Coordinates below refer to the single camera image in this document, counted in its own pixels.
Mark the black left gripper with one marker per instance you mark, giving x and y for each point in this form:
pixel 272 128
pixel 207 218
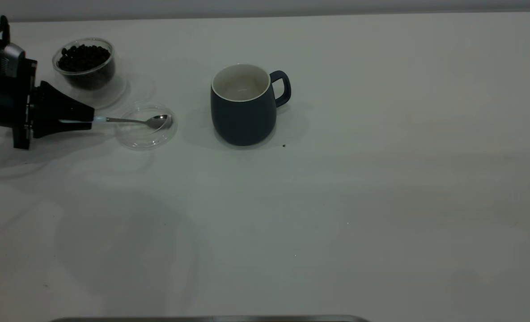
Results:
pixel 1 100

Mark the dark grey ceramic mug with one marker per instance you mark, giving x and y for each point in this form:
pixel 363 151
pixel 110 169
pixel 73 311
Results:
pixel 244 120

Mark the double-walled glass cup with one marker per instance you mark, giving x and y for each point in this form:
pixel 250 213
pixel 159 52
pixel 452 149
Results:
pixel 97 91

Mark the dark coffee beans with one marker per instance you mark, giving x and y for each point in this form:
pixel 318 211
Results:
pixel 83 58

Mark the clear glass saucer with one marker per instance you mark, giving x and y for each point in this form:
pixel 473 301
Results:
pixel 142 136

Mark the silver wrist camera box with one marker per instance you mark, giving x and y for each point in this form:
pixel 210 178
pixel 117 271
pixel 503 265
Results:
pixel 12 60

